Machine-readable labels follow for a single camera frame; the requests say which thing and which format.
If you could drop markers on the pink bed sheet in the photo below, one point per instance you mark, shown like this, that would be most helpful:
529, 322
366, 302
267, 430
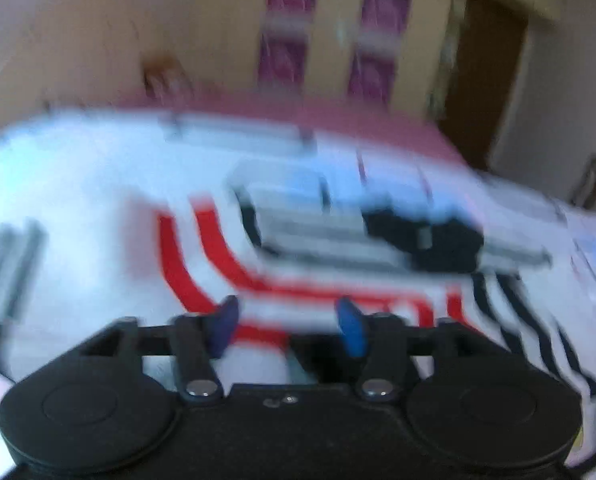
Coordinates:
368, 125

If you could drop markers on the brown wooden door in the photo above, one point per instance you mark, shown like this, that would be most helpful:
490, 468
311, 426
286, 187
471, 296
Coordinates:
483, 85

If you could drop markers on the wooden chair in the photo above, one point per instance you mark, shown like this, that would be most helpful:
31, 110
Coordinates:
595, 185

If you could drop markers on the cream wardrobe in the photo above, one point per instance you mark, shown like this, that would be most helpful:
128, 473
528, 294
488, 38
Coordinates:
338, 35

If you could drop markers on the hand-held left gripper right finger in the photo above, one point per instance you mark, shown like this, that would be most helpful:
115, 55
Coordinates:
353, 330

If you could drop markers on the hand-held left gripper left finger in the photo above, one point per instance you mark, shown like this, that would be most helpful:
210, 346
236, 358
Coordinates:
225, 327

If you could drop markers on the red black striped white sweater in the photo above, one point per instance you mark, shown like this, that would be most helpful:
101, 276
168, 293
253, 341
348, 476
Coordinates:
197, 270

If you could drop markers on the printed blanket with rounded rectangles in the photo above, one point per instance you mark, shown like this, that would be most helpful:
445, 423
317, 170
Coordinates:
77, 185

